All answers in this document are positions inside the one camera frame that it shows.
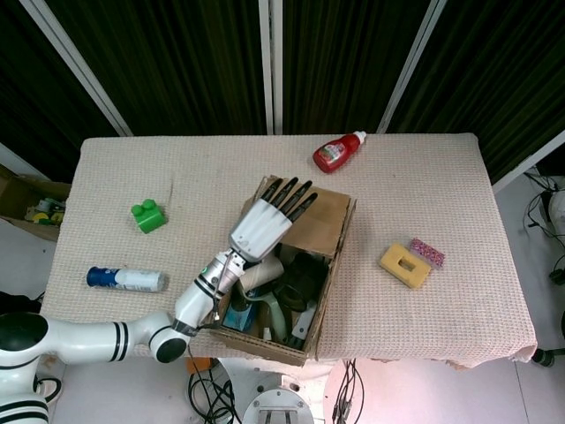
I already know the beige woven tablecloth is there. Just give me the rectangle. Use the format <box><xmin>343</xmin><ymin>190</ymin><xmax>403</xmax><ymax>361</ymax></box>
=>
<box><xmin>38</xmin><ymin>132</ymin><xmax>539</xmax><ymax>370</ymax></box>

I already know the white rounded object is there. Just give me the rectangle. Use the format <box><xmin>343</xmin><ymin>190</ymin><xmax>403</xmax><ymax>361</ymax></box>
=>
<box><xmin>546</xmin><ymin>191</ymin><xmax>565</xmax><ymax>231</ymax></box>

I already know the orange plastic part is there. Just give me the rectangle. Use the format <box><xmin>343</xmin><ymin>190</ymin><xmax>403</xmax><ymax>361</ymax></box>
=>
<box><xmin>185</xmin><ymin>357</ymin><xmax>216</xmax><ymax>376</ymax></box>

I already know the open cardboard storage box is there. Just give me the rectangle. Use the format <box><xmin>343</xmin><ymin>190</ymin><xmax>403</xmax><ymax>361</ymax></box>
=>
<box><xmin>0</xmin><ymin>165</ymin><xmax>72</xmax><ymax>242</ymax></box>

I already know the white spray can blue cap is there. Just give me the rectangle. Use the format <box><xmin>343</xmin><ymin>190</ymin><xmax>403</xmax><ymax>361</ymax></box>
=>
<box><xmin>86</xmin><ymin>265</ymin><xmax>169</xmax><ymax>294</ymax></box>

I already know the black cable bundle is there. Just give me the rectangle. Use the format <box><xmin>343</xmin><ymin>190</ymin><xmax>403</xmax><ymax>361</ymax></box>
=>
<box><xmin>331</xmin><ymin>358</ymin><xmax>368</xmax><ymax>424</ymax></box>
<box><xmin>187</xmin><ymin>369</ymin><xmax>243</xmax><ymax>424</ymax></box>

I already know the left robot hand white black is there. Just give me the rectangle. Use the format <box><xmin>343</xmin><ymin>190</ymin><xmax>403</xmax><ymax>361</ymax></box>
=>
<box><xmin>226</xmin><ymin>176</ymin><xmax>320</xmax><ymax>262</ymax></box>

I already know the brown cardboard box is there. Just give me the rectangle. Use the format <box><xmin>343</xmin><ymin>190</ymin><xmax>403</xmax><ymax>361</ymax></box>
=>
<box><xmin>207</xmin><ymin>175</ymin><xmax>358</xmax><ymax>367</ymax></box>

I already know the blue small carton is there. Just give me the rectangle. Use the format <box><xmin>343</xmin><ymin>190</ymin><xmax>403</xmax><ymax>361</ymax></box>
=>
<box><xmin>222</xmin><ymin>303</ymin><xmax>260</xmax><ymax>332</ymax></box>

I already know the black stand foot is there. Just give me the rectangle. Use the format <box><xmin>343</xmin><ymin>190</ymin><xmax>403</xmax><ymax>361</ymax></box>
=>
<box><xmin>531</xmin><ymin>347</ymin><xmax>565</xmax><ymax>368</ymax></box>

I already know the green toy building block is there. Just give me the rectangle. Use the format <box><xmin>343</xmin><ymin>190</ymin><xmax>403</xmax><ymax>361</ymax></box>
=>
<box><xmin>131</xmin><ymin>199</ymin><xmax>170</xmax><ymax>234</ymax></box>

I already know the black tape roll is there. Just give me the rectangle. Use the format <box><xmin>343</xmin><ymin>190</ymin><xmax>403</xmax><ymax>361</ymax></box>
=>
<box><xmin>278</xmin><ymin>253</ymin><xmax>330</xmax><ymax>311</ymax></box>

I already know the yellow sponge with hole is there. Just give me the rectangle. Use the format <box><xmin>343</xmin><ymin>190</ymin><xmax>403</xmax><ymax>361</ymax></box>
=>
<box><xmin>379</xmin><ymin>242</ymin><xmax>433</xmax><ymax>291</ymax></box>

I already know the white partition frame post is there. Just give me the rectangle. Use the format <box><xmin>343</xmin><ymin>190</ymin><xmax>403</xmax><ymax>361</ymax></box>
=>
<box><xmin>0</xmin><ymin>140</ymin><xmax>50</xmax><ymax>182</ymax></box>
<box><xmin>491</xmin><ymin>131</ymin><xmax>565</xmax><ymax>195</ymax></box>
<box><xmin>258</xmin><ymin>0</ymin><xmax>284</xmax><ymax>135</ymax></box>
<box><xmin>19</xmin><ymin>0</ymin><xmax>134</xmax><ymax>137</ymax></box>
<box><xmin>376</xmin><ymin>0</ymin><xmax>449</xmax><ymax>134</ymax></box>

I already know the red sauce bottle white cap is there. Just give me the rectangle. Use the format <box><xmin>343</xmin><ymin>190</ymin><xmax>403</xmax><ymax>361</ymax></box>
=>
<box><xmin>313</xmin><ymin>131</ymin><xmax>369</xmax><ymax>175</ymax></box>

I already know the black cable tangle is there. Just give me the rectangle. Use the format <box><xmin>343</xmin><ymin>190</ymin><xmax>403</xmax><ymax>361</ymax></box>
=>
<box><xmin>523</xmin><ymin>170</ymin><xmax>565</xmax><ymax>284</ymax></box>

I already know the pale green handle tool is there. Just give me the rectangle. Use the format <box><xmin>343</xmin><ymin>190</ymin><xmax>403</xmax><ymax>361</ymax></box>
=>
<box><xmin>250</xmin><ymin>290</ymin><xmax>296</xmax><ymax>345</ymax></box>

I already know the grey round robot base plate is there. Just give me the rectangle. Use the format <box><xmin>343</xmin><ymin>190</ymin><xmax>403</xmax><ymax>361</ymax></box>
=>
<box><xmin>241</xmin><ymin>387</ymin><xmax>313</xmax><ymax>424</ymax></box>

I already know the brown cardboard tube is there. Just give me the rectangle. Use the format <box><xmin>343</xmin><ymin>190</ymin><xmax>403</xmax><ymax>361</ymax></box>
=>
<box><xmin>240</xmin><ymin>256</ymin><xmax>285</xmax><ymax>293</ymax></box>

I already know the white flat plastic piece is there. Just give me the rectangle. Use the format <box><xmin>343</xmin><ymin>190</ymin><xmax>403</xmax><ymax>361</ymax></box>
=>
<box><xmin>290</xmin><ymin>303</ymin><xmax>318</xmax><ymax>340</ymax></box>

